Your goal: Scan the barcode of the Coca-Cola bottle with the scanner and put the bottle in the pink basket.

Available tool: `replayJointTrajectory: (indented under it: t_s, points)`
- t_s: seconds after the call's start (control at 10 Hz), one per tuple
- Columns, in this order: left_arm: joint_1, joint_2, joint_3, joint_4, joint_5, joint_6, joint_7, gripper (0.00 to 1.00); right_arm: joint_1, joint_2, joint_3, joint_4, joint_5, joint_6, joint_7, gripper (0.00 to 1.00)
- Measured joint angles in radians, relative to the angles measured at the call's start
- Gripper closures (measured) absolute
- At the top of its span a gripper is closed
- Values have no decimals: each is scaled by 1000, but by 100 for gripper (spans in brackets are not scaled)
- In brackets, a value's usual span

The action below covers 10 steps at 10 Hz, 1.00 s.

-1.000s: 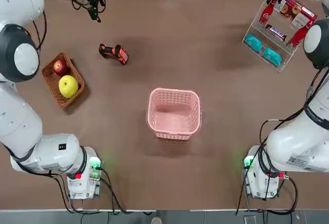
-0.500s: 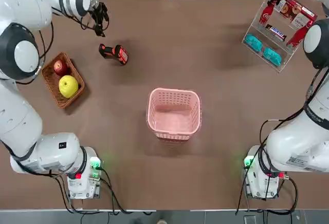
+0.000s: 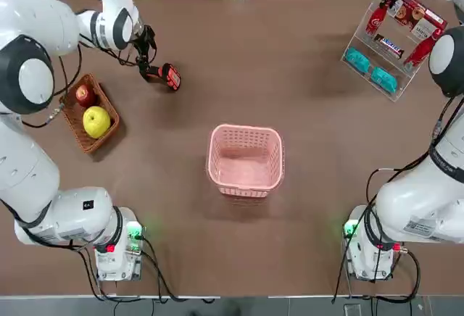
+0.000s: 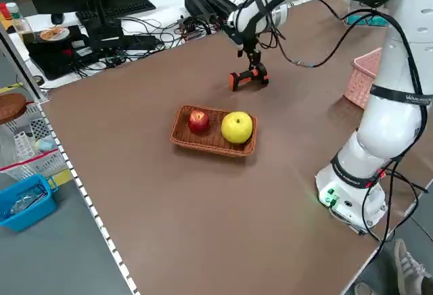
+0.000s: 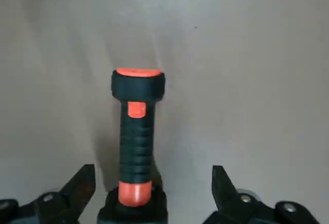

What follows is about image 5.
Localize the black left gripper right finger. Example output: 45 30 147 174
205 165 318 224

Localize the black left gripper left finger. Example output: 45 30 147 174
0 164 96 224

